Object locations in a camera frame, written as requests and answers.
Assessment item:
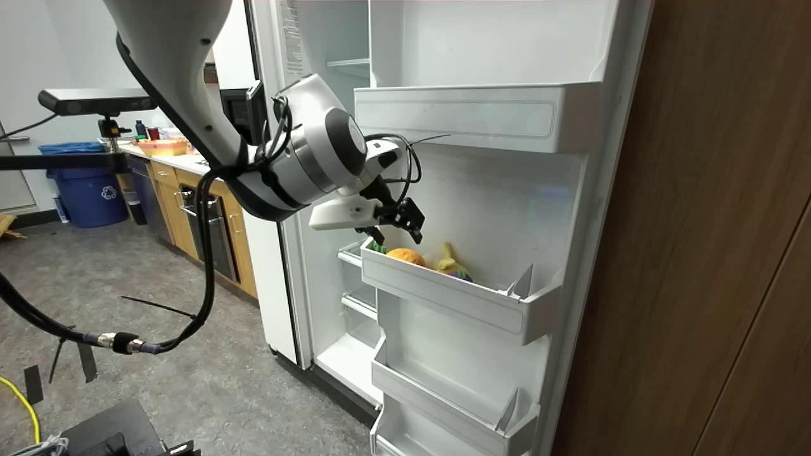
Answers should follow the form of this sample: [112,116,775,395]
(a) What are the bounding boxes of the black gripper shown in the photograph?
[361,190,427,254]

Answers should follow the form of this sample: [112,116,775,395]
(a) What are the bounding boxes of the orange pineapple plush toy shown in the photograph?
[370,239,431,270]

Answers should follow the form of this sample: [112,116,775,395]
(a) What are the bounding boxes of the yellow banana plush toy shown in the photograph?
[431,241,475,285]

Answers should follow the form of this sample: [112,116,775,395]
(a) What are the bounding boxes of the covered white door compartment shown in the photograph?
[351,81,605,157]

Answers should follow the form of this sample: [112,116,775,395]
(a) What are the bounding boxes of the glass fridge shelf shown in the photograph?
[337,241,368,271]
[340,290,380,324]

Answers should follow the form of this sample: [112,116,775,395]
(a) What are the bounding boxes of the white door bin holding toys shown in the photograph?
[360,228,562,347]

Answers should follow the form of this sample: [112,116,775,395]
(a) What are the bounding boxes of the white fridge cabinet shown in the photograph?
[249,0,387,425]

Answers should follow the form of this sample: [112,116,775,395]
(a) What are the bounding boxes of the open white fridge door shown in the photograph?
[351,0,655,456]

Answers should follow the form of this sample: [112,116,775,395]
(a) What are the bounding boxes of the closed white fridge door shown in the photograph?
[209,0,301,368]

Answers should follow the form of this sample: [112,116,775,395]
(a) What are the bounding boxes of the empty white door bin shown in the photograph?
[370,332,543,456]
[368,404,475,456]

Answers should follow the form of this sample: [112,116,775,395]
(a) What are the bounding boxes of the black built-in oven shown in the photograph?
[178,186,240,285]

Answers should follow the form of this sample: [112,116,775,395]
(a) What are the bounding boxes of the black fridge dispenser panel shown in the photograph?
[214,81,282,149]

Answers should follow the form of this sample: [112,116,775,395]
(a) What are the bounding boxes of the wooden kitchen counter cabinet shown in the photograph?
[112,137,261,303]

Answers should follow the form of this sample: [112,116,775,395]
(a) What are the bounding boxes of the blue trash bin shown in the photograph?
[36,140,131,232]

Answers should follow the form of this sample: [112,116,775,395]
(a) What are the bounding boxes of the brown wooden cabinet panel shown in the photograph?
[551,0,811,456]

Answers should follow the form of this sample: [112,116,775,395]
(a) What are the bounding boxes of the long black tape strip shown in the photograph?
[74,343,98,386]

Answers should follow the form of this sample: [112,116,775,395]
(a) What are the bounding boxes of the black equipment box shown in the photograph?
[57,395,202,456]

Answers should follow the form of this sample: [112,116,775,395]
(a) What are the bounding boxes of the black stand pole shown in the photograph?
[0,152,122,173]

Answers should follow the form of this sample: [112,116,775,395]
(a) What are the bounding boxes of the brown cardboard piece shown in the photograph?
[0,214,28,246]

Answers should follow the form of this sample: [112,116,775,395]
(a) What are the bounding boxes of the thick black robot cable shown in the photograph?
[0,163,225,382]

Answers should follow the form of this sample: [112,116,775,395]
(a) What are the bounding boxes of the black camera bar on stand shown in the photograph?
[36,87,161,143]

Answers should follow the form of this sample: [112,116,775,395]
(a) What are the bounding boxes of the yellow floor cable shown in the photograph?
[0,376,46,448]

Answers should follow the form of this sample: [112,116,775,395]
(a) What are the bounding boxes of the grey metal bracket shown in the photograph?
[8,431,71,456]

